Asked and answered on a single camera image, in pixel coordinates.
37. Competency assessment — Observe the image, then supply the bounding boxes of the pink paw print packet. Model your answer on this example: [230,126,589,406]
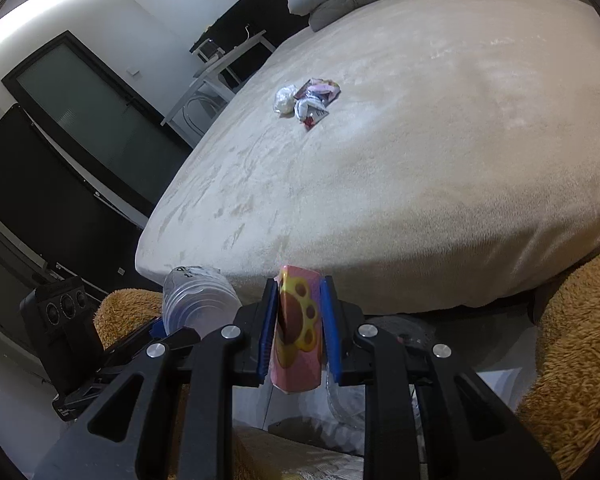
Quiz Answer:
[272,263,326,395]

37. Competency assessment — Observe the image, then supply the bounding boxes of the person's brown plush pants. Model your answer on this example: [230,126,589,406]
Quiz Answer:
[94,247,600,480]

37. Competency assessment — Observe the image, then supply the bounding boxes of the white plastic bag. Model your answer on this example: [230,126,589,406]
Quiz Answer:
[273,84,299,117]

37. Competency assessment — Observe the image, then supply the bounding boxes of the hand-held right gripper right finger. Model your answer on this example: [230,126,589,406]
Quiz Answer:
[320,276,563,480]

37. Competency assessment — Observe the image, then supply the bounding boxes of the purple pink snack wrapper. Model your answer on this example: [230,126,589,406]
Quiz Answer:
[295,78,342,106]

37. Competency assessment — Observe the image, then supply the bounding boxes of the black cabinet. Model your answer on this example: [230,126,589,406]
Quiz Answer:
[0,102,157,311]

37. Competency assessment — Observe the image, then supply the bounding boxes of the black framed glass door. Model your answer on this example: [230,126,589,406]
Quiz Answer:
[1,30,199,217]

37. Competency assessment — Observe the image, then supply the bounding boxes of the chair with grey cushion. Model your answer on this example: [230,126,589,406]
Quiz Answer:
[180,85,232,137]

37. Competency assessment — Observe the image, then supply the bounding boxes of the white desk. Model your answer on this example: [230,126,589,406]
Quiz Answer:
[161,30,277,149]

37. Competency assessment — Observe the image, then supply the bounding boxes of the black headboard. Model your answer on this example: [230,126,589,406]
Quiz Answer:
[190,0,536,68]

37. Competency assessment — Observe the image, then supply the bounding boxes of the grey pillow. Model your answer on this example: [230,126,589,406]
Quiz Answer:
[309,0,399,32]

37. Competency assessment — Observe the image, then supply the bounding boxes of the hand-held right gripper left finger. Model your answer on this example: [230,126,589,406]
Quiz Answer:
[32,277,281,480]

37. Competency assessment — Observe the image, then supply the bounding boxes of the beige bed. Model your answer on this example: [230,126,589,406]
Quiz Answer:
[135,0,600,318]

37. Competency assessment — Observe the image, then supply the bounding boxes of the white desktop appliance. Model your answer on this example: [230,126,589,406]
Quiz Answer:
[197,38,225,64]

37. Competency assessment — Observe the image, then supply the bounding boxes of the clear plastic bag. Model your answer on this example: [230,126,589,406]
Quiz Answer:
[161,264,433,436]

